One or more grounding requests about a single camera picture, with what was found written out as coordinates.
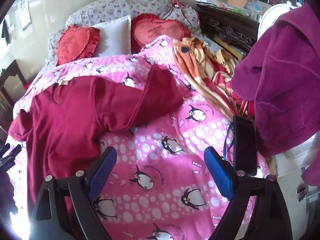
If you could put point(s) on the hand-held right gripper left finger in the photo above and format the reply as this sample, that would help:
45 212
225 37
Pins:
105 165

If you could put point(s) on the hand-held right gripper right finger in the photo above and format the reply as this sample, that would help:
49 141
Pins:
220 172

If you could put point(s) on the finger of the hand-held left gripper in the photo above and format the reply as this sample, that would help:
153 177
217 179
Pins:
10 155

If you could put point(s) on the dark red shirt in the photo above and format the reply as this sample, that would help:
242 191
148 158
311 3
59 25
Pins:
75 120

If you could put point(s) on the black rectangular box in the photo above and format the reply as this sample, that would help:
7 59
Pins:
243 145

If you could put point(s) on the pink penguin print blanket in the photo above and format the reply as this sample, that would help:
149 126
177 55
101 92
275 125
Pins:
162 140

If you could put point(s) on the dark wood desk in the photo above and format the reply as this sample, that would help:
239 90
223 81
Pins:
8 85

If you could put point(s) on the orange striped blanket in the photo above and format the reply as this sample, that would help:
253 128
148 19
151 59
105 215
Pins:
207 77

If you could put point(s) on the magenta fleece garment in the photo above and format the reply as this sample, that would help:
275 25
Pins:
282 80

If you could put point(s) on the small red heart pillow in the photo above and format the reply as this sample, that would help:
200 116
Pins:
73 43

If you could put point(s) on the white pillow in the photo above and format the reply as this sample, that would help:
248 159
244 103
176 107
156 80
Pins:
115 37

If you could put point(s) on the carved dark wood cabinet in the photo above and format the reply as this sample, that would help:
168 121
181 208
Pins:
225 27

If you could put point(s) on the large red heart pillow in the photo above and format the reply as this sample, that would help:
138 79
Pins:
160 30

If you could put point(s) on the floral bedding roll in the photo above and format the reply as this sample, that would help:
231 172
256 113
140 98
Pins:
120 7

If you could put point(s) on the white chair back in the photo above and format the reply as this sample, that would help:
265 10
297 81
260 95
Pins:
271 15

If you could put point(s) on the cardboard box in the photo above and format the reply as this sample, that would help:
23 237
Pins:
236 2

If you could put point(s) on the wall calendar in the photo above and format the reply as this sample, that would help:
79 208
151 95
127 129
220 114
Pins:
25 11

